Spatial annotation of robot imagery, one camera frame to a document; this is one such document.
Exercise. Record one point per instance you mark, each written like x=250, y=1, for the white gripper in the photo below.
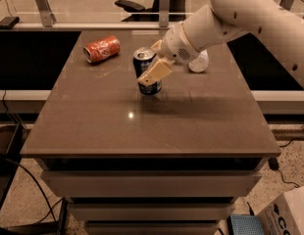
x=174, y=46

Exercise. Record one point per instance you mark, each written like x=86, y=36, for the blue pepsi can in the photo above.
x=142, y=58

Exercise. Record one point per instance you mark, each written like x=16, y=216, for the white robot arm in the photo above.
x=280, y=31

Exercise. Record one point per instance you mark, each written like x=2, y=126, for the orange soda can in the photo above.
x=102, y=49

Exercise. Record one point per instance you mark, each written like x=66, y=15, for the clear plastic water bottle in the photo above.
x=201, y=63

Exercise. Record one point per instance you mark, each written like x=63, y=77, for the grey drawer cabinet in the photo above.
x=169, y=164

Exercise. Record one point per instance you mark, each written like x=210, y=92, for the black device on ledge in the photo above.
x=8, y=22

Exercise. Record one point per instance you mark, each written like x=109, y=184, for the dark bin at left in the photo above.
x=11, y=141

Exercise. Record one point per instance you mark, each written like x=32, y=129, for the blue perforated box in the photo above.
x=245, y=225

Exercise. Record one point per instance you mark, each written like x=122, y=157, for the white cardboard box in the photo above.
x=285, y=214

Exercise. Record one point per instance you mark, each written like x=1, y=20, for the metal railing post middle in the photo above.
x=164, y=6

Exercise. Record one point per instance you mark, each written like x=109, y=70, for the metal railing post left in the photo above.
x=47, y=17

